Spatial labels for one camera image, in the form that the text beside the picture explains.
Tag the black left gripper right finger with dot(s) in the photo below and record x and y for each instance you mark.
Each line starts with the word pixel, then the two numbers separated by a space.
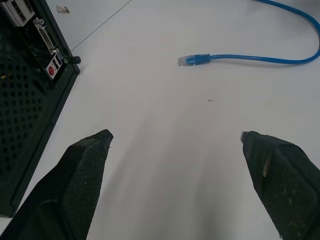
pixel 287 185

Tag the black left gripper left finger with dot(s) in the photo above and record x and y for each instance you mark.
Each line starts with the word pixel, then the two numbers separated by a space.
pixel 75 180

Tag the black computer case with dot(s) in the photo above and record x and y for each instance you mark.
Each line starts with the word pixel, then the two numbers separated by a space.
pixel 25 87

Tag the small crumpled paper scrap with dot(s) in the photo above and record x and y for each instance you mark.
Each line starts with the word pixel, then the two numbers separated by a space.
pixel 62 9

